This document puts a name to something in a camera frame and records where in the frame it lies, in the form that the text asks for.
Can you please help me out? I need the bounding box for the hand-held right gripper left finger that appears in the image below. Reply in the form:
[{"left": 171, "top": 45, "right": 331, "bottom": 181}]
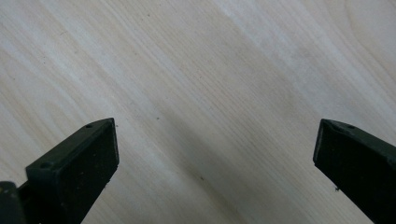
[{"left": 17, "top": 118, "right": 120, "bottom": 224}]

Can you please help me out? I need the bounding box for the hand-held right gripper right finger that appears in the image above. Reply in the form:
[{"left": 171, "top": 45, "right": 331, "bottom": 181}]
[{"left": 312, "top": 118, "right": 396, "bottom": 224}]

